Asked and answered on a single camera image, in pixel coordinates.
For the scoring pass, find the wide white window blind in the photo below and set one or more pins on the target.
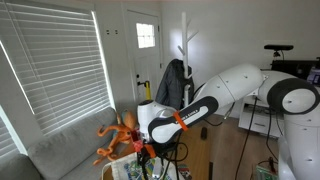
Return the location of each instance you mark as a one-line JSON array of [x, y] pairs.
[[56, 66]]

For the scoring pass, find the white coat rack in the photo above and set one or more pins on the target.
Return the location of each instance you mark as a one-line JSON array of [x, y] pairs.
[[185, 50]]

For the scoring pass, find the white remote control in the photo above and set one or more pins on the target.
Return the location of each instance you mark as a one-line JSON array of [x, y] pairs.
[[157, 170]]

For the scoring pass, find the green circuit board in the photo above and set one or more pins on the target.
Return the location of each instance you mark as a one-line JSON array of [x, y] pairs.
[[265, 173]]

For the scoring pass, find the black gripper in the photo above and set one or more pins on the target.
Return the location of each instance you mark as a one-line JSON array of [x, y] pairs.
[[146, 158]]

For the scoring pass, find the printed white tote bag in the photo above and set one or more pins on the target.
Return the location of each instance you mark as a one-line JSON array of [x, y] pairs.
[[126, 168]]

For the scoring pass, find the black remote control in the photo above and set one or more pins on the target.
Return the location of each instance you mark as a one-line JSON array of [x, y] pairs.
[[204, 133]]

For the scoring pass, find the black flat bar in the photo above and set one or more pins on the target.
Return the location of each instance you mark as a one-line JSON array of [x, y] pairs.
[[211, 170]]

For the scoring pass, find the light grey sofa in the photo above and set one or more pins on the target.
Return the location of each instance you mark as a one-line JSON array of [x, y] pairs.
[[63, 150]]

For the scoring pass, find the orange octopus plush toy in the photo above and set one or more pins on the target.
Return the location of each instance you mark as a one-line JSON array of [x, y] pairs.
[[118, 133]]

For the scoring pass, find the black camera on stand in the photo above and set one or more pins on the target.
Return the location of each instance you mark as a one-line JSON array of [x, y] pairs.
[[278, 47]]

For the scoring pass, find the small wooden table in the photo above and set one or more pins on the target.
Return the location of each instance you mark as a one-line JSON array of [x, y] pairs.
[[195, 156]]

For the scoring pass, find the white door with window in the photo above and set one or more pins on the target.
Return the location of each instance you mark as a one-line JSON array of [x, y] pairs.
[[146, 63]]

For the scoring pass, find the dark grey jacket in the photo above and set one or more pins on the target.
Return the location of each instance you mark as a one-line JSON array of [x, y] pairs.
[[170, 86]]

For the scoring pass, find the small colourful toy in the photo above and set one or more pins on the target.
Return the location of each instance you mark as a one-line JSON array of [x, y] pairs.
[[185, 171]]

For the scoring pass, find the orange camera mount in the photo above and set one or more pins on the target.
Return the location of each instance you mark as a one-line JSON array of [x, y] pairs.
[[150, 150]]

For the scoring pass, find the white low cabinet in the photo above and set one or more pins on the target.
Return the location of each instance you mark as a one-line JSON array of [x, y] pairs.
[[260, 123]]

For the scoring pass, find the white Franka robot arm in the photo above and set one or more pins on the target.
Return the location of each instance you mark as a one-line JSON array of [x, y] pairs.
[[233, 83]]

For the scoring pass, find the narrow white window blind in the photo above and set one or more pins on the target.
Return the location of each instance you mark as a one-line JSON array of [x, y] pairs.
[[6, 140]]

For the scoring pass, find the black monitor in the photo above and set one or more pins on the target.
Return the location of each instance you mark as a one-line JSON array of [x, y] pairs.
[[293, 68]]

